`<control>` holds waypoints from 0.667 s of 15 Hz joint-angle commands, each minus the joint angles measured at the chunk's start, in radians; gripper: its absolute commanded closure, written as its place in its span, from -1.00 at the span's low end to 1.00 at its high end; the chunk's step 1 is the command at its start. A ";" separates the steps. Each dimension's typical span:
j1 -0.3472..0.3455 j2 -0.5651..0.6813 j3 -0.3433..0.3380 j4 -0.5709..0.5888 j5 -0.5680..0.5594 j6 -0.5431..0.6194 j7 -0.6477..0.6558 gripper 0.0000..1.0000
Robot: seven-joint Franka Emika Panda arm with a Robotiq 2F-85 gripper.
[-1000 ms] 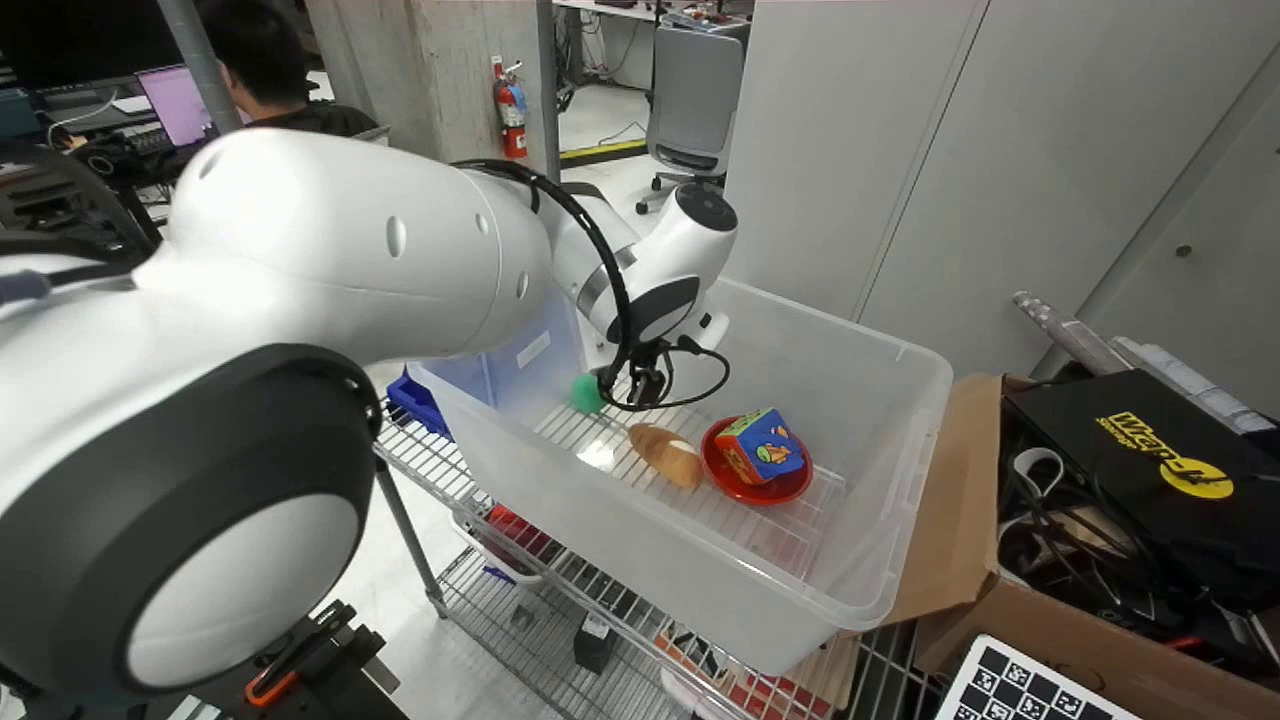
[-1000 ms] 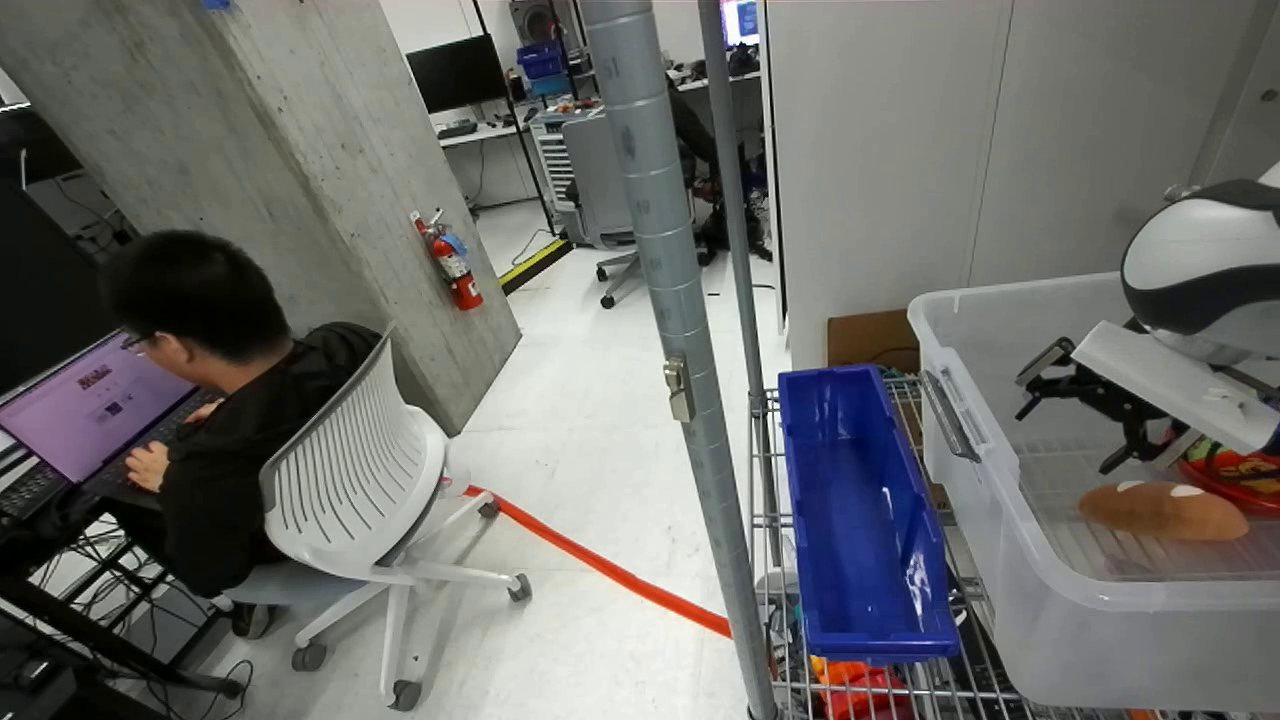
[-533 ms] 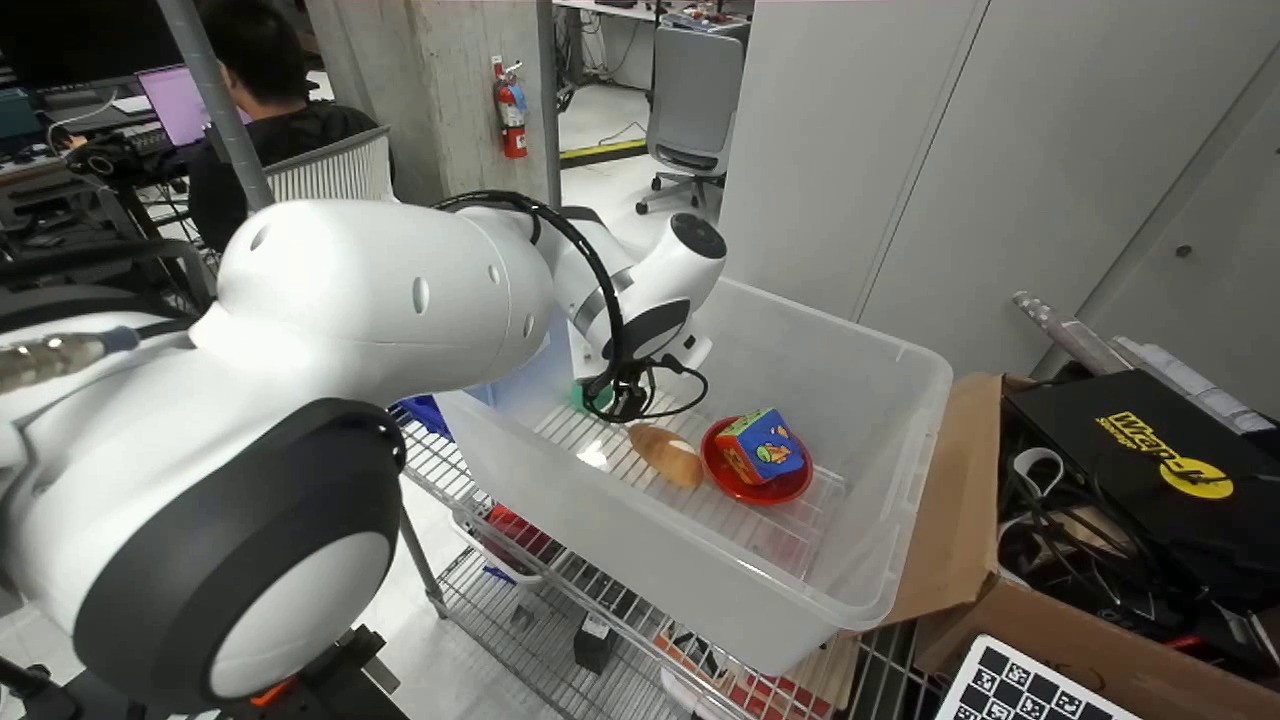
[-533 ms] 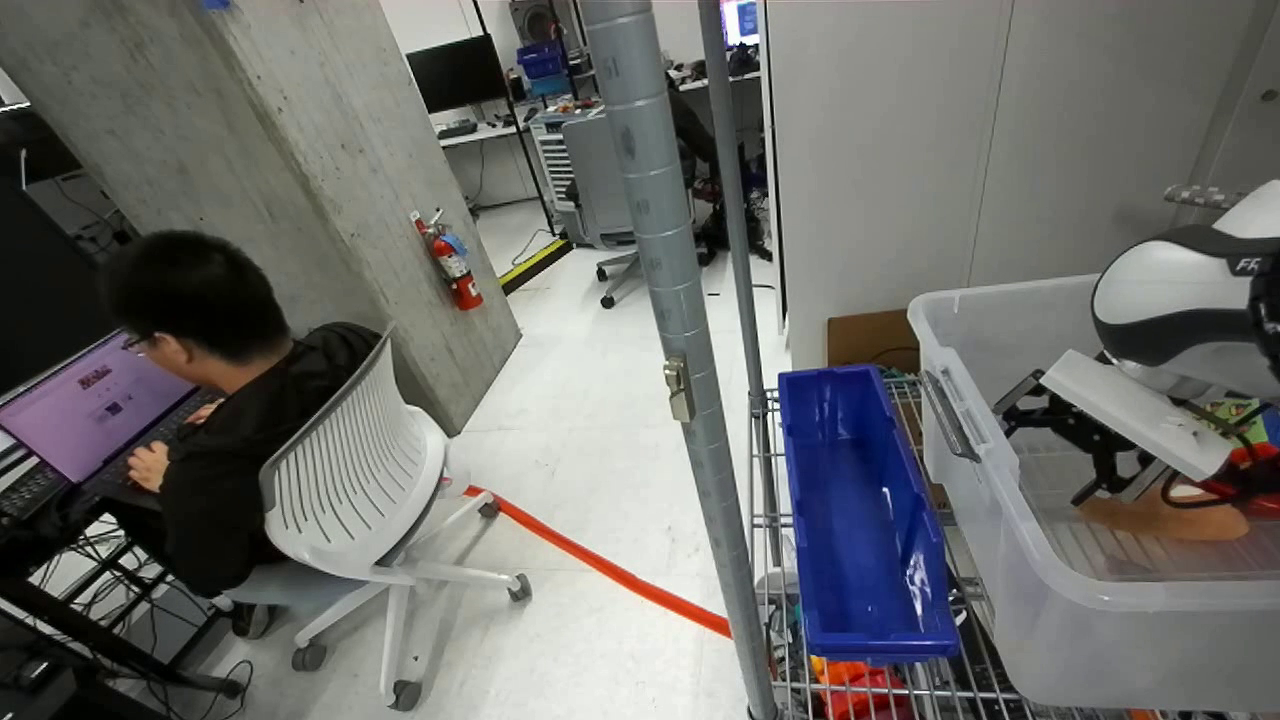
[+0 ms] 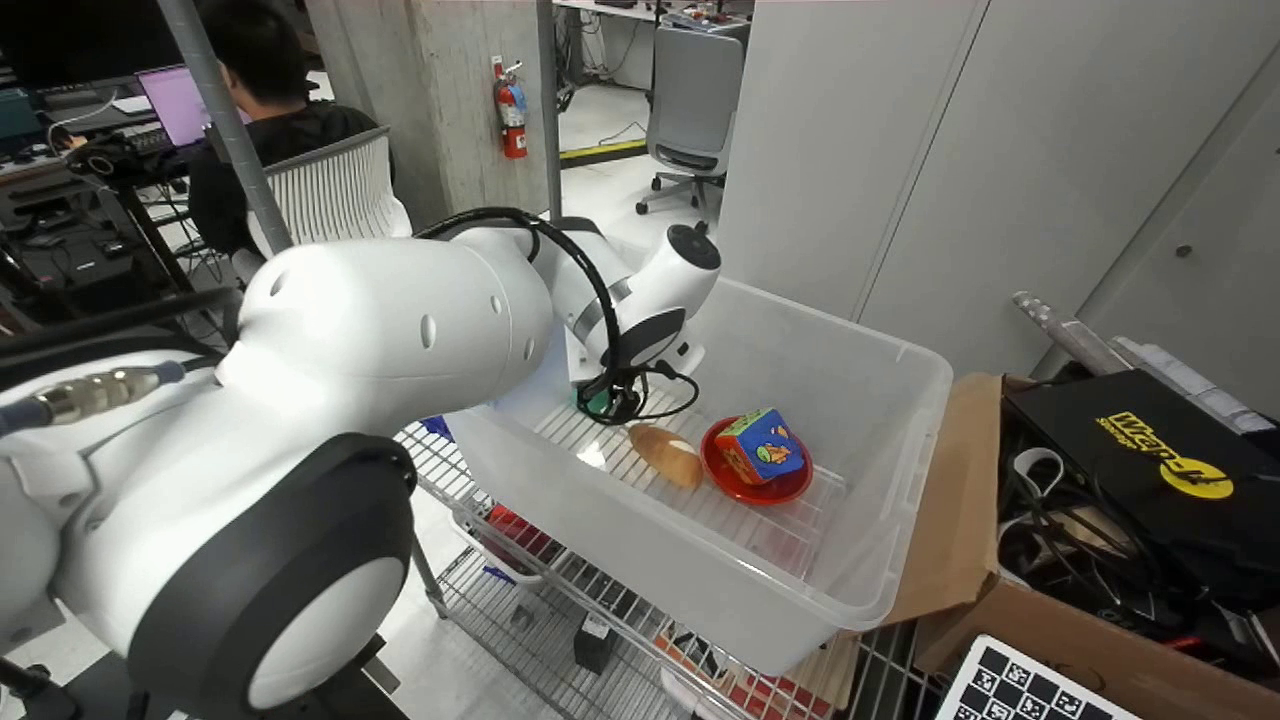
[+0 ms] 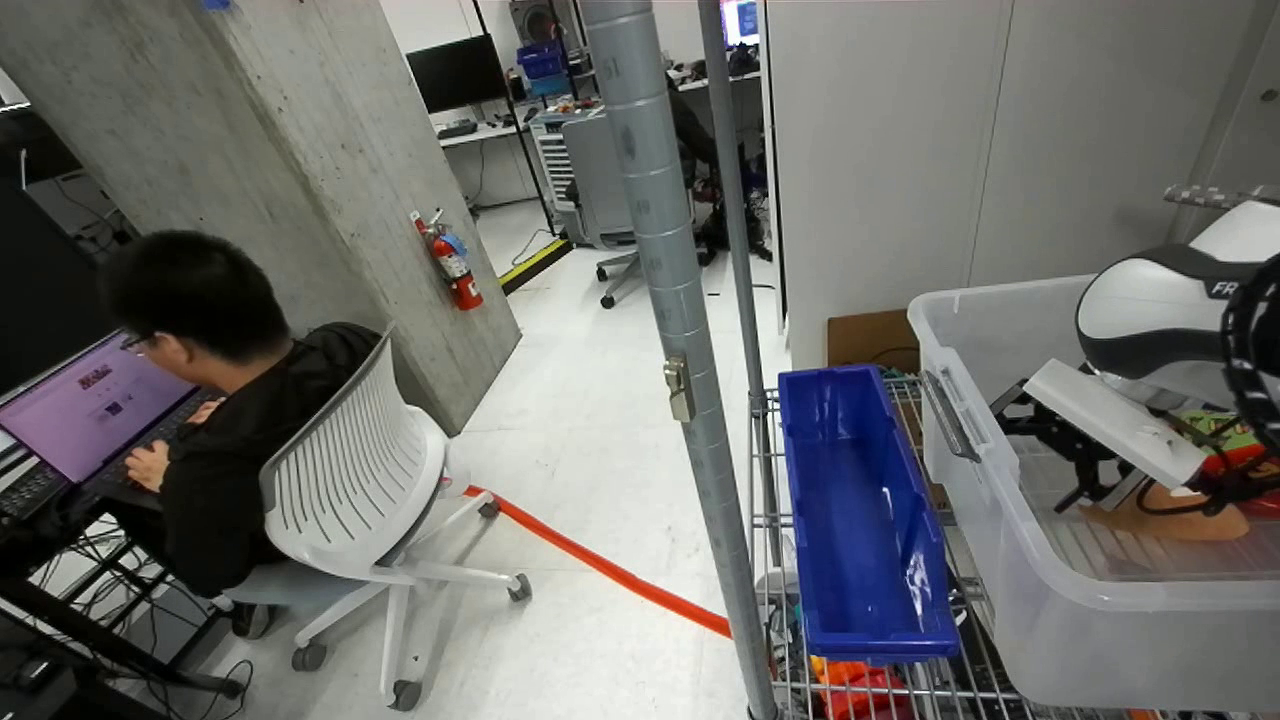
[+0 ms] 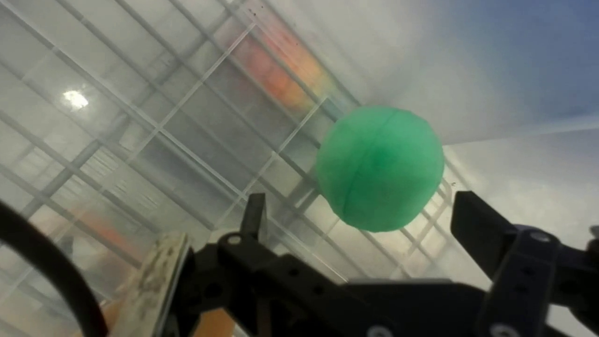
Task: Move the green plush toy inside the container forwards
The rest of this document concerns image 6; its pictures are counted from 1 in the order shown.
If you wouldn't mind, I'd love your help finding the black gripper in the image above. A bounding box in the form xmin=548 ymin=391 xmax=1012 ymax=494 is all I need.
xmin=993 ymin=381 xmax=1140 ymax=522

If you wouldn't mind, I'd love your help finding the brown plush toy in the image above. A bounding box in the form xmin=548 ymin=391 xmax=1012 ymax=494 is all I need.
xmin=1132 ymin=482 xmax=1253 ymax=547

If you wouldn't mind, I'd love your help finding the clear plastic container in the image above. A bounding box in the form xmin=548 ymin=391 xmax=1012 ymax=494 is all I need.
xmin=904 ymin=272 xmax=1280 ymax=718

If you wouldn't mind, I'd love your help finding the orange toy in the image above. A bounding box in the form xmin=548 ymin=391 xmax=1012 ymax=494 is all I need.
xmin=809 ymin=651 xmax=915 ymax=720

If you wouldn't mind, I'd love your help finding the blue plastic bin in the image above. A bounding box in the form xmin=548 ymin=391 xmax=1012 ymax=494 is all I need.
xmin=777 ymin=363 xmax=963 ymax=667

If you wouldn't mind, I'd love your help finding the brown cardboard box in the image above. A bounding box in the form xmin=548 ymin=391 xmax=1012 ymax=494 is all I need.
xmin=823 ymin=308 xmax=922 ymax=375

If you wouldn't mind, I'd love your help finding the thin grey metal pole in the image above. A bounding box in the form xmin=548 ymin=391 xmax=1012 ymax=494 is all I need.
xmin=696 ymin=0 xmax=791 ymax=564

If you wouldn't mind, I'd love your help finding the thick galvanized metal pipe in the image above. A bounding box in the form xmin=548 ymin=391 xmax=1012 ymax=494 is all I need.
xmin=578 ymin=0 xmax=783 ymax=720

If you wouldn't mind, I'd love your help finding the orange floor tape strip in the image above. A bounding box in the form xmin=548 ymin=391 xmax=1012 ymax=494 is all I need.
xmin=459 ymin=482 xmax=736 ymax=645

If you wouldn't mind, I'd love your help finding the yellow black floor strip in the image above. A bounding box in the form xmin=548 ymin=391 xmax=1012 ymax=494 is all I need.
xmin=494 ymin=232 xmax=575 ymax=295

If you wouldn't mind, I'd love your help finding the red fire extinguisher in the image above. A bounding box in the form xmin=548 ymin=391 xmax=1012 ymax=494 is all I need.
xmin=413 ymin=206 xmax=486 ymax=318

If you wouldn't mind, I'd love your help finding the white desk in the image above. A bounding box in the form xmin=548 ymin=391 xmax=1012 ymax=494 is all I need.
xmin=433 ymin=115 xmax=538 ymax=212

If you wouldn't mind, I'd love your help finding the white office chair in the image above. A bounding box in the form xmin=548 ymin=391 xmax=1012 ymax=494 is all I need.
xmin=211 ymin=333 xmax=537 ymax=712

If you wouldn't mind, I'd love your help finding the black computer monitor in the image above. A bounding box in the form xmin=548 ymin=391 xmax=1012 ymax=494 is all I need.
xmin=405 ymin=32 xmax=511 ymax=115

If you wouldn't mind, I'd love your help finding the person in black clothes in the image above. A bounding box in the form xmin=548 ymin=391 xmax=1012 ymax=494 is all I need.
xmin=95 ymin=228 xmax=391 ymax=600

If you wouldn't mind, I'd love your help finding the monitor with purple screen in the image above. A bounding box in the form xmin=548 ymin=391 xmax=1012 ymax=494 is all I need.
xmin=0 ymin=329 xmax=150 ymax=494

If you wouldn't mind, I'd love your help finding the black keyboard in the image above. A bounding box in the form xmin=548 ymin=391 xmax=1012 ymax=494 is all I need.
xmin=0 ymin=426 xmax=71 ymax=531

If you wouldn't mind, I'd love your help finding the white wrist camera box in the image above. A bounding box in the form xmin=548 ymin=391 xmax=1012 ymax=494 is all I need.
xmin=1021 ymin=358 xmax=1212 ymax=497

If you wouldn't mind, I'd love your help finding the black corrugated cable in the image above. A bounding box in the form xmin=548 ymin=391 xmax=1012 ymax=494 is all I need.
xmin=1217 ymin=254 xmax=1280 ymax=455

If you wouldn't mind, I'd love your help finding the metal wire shelf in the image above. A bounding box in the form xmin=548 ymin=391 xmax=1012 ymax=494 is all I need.
xmin=744 ymin=372 xmax=1280 ymax=720

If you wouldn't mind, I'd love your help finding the metal pipe bracket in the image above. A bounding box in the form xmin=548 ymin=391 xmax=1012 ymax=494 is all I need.
xmin=658 ymin=358 xmax=696 ymax=428

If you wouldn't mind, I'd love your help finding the black desk frame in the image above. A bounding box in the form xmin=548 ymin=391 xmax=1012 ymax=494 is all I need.
xmin=0 ymin=504 xmax=255 ymax=720

